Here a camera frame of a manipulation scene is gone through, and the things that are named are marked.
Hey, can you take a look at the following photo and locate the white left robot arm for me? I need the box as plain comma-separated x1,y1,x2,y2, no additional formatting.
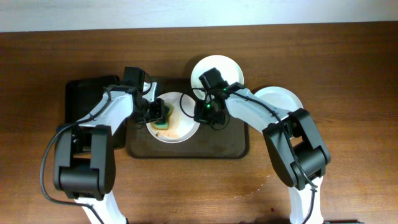
49,83,165,223

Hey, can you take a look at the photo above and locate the small black tray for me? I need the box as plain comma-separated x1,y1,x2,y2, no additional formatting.
64,75,126,153

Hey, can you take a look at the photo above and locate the white plate with sauce stain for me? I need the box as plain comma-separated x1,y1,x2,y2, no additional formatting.
254,86,303,112

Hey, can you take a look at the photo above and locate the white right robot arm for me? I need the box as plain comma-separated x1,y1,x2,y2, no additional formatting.
194,82,331,223

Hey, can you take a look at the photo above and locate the green yellow sponge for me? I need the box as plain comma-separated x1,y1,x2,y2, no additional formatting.
150,103,174,130

